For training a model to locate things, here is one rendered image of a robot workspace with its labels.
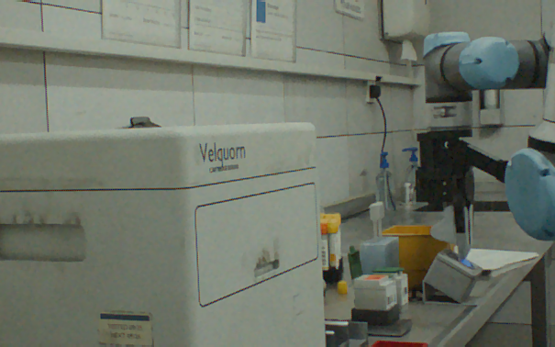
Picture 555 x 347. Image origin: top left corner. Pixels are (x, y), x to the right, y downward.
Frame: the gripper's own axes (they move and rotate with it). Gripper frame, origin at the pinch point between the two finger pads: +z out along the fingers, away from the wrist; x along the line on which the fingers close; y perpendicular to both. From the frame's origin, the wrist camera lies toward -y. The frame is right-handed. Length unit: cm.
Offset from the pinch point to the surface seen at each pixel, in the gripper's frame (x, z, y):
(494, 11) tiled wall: -218, -62, 31
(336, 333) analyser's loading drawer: 50, 2, 5
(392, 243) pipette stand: 0.8, -1.5, 12.2
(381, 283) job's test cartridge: 24.8, 0.7, 7.0
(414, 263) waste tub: -7.7, 3.2, 10.9
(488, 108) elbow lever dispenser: -209, -24, 34
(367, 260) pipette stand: 6.0, 0.5, 15.0
